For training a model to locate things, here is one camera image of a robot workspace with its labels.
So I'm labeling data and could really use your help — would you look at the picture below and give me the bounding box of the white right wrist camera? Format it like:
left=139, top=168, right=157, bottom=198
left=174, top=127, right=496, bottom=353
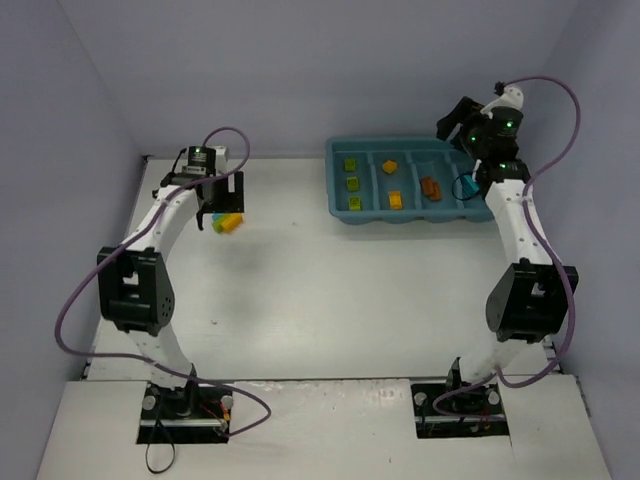
left=480, top=82, right=524, bottom=117

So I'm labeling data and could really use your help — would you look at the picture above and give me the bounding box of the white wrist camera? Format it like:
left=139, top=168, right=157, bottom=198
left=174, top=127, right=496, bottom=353
left=480, top=82, right=524, bottom=117
left=213, top=145, right=229, bottom=175

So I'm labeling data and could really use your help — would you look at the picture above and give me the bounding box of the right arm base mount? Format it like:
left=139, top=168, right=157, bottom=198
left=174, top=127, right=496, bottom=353
left=410, top=358, right=510, bottom=440

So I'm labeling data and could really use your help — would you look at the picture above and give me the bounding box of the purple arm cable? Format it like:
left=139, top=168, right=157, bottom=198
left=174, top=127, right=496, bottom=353
left=53, top=127, right=274, bottom=439
left=432, top=75, right=584, bottom=417

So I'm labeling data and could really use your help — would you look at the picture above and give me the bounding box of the brown lego plate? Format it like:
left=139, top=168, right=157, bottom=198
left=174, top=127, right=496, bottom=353
left=420, top=176, right=434, bottom=197

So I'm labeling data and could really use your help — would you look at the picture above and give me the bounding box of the lime green curved lego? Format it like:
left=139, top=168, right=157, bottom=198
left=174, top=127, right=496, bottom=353
left=346, top=176, right=360, bottom=192

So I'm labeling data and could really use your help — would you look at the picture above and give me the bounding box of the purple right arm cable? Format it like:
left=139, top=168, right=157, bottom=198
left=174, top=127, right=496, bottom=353
left=432, top=75, right=584, bottom=417

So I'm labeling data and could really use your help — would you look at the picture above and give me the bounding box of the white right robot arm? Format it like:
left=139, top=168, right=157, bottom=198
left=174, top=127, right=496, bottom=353
left=436, top=92, right=578, bottom=387

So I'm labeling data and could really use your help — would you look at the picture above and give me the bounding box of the lime green small lego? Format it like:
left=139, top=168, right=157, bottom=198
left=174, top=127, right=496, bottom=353
left=343, top=157, right=357, bottom=172

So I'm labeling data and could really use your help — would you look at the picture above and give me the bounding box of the black loose cable loop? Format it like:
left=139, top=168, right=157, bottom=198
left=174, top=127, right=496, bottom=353
left=144, top=399, right=177, bottom=474

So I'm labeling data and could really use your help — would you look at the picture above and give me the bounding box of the yellow black striped lego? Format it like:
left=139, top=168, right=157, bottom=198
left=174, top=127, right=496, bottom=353
left=388, top=190, right=404, bottom=210

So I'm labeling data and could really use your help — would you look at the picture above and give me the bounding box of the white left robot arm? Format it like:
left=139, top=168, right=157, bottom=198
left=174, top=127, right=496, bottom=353
left=98, top=146, right=244, bottom=418

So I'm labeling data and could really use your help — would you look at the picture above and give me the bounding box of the lime green lego brick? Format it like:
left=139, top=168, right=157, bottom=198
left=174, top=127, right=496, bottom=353
left=213, top=217, right=231, bottom=234

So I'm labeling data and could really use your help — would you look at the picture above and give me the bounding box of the light blue long lego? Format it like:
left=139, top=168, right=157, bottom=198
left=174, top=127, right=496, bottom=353
left=459, top=173, right=480, bottom=201

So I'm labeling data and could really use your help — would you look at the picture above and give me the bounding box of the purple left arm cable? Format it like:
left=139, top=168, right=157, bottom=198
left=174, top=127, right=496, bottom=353
left=53, top=127, right=274, bottom=439

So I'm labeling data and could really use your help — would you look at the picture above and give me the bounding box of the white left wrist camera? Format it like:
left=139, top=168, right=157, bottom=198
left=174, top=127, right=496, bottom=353
left=213, top=145, right=229, bottom=175

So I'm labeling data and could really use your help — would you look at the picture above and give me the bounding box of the teal divided plastic tray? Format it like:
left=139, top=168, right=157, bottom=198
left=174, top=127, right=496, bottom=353
left=325, top=136, right=493, bottom=225

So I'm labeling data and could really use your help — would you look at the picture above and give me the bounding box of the brown lego brick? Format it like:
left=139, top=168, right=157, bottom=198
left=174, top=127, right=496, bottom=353
left=428, top=182, right=442, bottom=201

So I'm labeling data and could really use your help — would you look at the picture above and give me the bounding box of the lime green sloped lego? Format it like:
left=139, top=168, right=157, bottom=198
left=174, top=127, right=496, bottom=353
left=348, top=195, right=362, bottom=211

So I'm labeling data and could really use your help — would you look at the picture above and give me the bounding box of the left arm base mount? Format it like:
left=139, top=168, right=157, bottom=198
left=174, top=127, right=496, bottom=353
left=136, top=382, right=234, bottom=445

